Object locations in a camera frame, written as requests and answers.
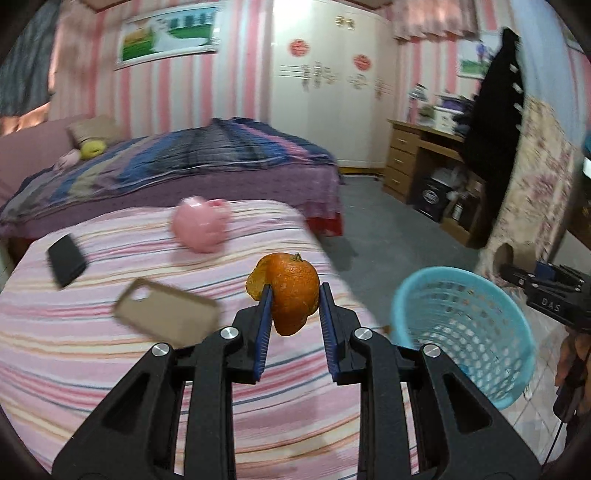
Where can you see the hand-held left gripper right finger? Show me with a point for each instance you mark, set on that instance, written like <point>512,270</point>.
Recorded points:
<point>330,337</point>

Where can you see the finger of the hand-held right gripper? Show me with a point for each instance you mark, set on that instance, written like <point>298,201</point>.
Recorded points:
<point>556,270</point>
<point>519,276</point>

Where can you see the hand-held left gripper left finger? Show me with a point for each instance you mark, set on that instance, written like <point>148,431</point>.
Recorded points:
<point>263,337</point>

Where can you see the orange peel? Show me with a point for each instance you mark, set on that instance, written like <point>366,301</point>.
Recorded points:
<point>291,295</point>

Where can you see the light blue plastic basket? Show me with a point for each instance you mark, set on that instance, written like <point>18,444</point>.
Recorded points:
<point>461,332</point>

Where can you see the person's right hand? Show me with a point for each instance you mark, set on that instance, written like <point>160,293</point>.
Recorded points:
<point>567,360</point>

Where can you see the floral curtain with blue top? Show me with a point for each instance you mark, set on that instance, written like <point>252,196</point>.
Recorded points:
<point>545,175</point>

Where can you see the tan phone case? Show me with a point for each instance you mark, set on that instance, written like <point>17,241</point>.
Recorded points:
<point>166,314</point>

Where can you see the black printed bag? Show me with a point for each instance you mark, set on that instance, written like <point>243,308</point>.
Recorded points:
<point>431,201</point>

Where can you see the pink plastic cup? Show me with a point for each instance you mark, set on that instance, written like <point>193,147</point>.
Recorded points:
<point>201,226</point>

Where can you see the purple dotted bed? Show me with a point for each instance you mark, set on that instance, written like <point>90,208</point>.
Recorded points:
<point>314,194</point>

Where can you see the black hanging coat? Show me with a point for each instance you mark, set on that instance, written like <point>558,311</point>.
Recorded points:
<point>496,120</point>

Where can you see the wooden desk with drawers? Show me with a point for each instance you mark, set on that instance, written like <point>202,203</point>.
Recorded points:
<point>406,157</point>

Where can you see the white box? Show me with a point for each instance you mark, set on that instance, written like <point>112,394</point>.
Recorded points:
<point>445,120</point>

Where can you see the purple cloth bundle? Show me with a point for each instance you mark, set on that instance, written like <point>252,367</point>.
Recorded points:
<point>455,102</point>

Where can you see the multicolour striped quilt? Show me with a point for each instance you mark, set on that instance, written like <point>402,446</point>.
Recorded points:
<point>184,161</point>

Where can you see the desk lamp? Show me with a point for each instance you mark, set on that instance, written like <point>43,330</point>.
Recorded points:
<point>418,94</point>

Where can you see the black phone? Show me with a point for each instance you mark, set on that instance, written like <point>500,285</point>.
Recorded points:
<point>67,261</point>

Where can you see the small framed photo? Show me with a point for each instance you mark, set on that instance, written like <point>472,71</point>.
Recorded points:
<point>472,59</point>

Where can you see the white wardrobe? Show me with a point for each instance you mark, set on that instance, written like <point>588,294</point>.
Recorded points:
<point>332,106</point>

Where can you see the yellow plush toy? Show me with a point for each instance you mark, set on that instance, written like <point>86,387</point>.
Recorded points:
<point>93,149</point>

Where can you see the pink plush toy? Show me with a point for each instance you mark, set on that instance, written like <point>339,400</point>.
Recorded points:
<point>70,159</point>

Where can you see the beige pillow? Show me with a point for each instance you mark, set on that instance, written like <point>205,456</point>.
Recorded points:
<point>92,129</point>

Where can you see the pink valance curtain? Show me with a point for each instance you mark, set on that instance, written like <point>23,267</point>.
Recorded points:
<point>434,18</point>

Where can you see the framed wedding picture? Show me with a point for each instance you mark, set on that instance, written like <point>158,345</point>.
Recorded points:
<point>166,34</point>

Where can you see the grey shiny curtain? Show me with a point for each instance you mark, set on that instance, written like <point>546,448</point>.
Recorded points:
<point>23,64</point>

